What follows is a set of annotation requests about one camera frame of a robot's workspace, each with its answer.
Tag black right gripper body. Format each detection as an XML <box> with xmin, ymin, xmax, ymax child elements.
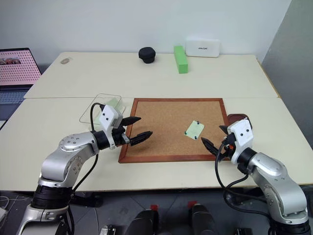
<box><xmin>218</xmin><ymin>134</ymin><xmax>237</xmax><ymax>163</ymax></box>

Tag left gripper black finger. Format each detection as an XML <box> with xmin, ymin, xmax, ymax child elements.
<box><xmin>121</xmin><ymin>117</ymin><xmax>142</xmax><ymax>126</ymax></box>
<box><xmin>128</xmin><ymin>131</ymin><xmax>154</xmax><ymax>147</ymax></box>

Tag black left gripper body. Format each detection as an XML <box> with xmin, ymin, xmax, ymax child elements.
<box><xmin>111</xmin><ymin>125</ymin><xmax>130</xmax><ymax>148</ymax></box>

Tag light green note card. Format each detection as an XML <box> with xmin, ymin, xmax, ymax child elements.
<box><xmin>183</xmin><ymin>119</ymin><xmax>205</xmax><ymax>141</ymax></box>

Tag wood-framed cork board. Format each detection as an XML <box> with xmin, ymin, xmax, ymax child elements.
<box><xmin>118</xmin><ymin>97</ymin><xmax>232</xmax><ymax>164</ymax></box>

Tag small brown dish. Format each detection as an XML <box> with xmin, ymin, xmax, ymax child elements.
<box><xmin>227</xmin><ymin>113</ymin><xmax>250</xmax><ymax>126</ymax></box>

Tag clear plastic tray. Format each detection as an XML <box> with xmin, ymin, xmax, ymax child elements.
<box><xmin>79</xmin><ymin>93</ymin><xmax>127</xmax><ymax>126</ymax></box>

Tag black round pouch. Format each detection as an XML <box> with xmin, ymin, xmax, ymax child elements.
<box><xmin>138</xmin><ymin>46</ymin><xmax>157</xmax><ymax>65</ymax></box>

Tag black table foot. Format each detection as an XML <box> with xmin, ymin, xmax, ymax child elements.
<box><xmin>70</xmin><ymin>192</ymin><xmax>104</xmax><ymax>209</ymax></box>

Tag dark rounded shape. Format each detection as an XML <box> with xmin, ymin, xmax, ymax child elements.
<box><xmin>127</xmin><ymin>209</ymin><xmax>159</xmax><ymax>235</ymax></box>
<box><xmin>189</xmin><ymin>204</ymin><xmax>217</xmax><ymax>235</ymax></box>

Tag long green box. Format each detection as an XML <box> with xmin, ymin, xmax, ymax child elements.
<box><xmin>173</xmin><ymin>45</ymin><xmax>190</xmax><ymax>75</ymax></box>

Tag white rectangular case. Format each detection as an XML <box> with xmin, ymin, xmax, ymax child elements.
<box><xmin>185</xmin><ymin>36</ymin><xmax>221</xmax><ymax>59</ymax></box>

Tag laptop with pink screen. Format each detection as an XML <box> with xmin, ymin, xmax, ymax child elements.
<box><xmin>0</xmin><ymin>47</ymin><xmax>42</xmax><ymax>131</ymax></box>

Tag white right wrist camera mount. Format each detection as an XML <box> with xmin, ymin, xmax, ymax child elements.
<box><xmin>227</xmin><ymin>118</ymin><xmax>254</xmax><ymax>165</ymax></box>

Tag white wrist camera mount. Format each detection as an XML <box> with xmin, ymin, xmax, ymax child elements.
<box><xmin>100</xmin><ymin>104</ymin><xmax>123</xmax><ymax>150</ymax></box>
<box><xmin>227</xmin><ymin>118</ymin><xmax>254</xmax><ymax>165</ymax></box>

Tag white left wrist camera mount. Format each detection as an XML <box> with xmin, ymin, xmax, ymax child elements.
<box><xmin>100</xmin><ymin>104</ymin><xmax>123</xmax><ymax>150</ymax></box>

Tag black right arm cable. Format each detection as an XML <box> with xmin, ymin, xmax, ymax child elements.
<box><xmin>214</xmin><ymin>143</ymin><xmax>269</xmax><ymax>213</ymax></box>

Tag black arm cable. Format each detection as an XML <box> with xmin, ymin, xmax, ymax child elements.
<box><xmin>214</xmin><ymin>143</ymin><xmax>269</xmax><ymax>213</ymax></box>
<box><xmin>66</xmin><ymin>102</ymin><xmax>103</xmax><ymax>196</ymax></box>

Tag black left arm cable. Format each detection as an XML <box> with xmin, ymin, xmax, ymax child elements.
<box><xmin>66</xmin><ymin>102</ymin><xmax>103</xmax><ymax>196</ymax></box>

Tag thin white cable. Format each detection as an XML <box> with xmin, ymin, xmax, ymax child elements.
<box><xmin>0</xmin><ymin>195</ymin><xmax>11</xmax><ymax>209</ymax></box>

